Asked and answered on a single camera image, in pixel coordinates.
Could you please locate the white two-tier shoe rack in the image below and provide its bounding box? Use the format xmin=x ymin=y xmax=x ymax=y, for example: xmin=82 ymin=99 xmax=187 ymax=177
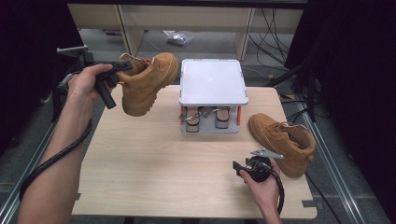
xmin=178 ymin=59 xmax=249 ymax=135

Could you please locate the aluminium floor rail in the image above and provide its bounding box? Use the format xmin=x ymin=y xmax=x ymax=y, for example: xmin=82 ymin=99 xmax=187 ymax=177
xmin=0 ymin=102 xmax=59 ymax=224
xmin=294 ymin=92 xmax=368 ymax=224

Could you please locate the person's left hand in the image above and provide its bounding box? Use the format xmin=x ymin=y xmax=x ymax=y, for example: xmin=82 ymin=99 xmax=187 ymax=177
xmin=66 ymin=63 xmax=114 ymax=103

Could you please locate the thin black floor cable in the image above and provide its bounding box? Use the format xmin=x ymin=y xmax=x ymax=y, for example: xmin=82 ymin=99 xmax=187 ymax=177
xmin=304 ymin=172 xmax=344 ymax=224

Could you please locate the clear plastic bag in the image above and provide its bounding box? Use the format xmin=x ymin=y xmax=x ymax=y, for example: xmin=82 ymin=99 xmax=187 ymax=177
xmin=166 ymin=32 xmax=194 ymax=47

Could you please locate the black floor cable bundle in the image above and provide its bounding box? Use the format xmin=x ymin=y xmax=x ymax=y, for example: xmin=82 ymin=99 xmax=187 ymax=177
xmin=247 ymin=7 xmax=301 ymax=69

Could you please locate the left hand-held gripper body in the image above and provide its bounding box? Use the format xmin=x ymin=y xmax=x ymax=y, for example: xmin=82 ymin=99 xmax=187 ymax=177
xmin=56 ymin=45 xmax=121 ymax=110

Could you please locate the black rhinestone strap sandal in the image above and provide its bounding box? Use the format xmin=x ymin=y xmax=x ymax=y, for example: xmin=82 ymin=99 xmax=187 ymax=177
xmin=204 ymin=106 xmax=233 ymax=130
xmin=178 ymin=106 xmax=204 ymax=134

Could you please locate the beige wooden cabinet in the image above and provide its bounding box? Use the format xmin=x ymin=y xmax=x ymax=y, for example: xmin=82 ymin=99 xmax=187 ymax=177
xmin=68 ymin=3 xmax=304 ymax=62

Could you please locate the person's right hand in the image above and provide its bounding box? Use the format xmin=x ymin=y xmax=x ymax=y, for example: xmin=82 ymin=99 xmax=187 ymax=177
xmin=239 ymin=161 xmax=282 ymax=210

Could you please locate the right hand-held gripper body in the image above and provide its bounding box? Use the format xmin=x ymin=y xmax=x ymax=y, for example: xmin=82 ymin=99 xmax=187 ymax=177
xmin=245 ymin=148 xmax=285 ymax=183

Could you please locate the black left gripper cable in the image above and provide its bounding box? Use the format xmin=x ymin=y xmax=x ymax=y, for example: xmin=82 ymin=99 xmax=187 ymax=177
xmin=19 ymin=64 xmax=93 ymax=202

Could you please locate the tan suede boot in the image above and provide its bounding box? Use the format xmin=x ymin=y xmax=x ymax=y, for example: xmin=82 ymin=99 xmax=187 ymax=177
xmin=247 ymin=112 xmax=318 ymax=179
xmin=118 ymin=51 xmax=180 ymax=118

